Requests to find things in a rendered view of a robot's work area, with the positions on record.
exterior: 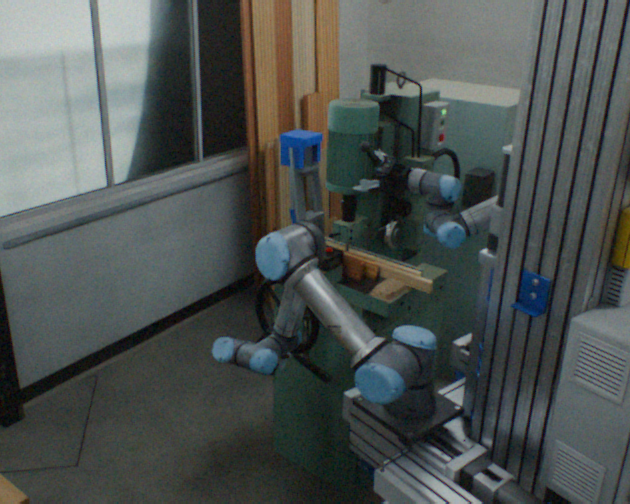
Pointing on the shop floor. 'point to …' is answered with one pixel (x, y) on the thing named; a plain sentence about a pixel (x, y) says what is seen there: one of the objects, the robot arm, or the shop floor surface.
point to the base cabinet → (331, 404)
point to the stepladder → (303, 143)
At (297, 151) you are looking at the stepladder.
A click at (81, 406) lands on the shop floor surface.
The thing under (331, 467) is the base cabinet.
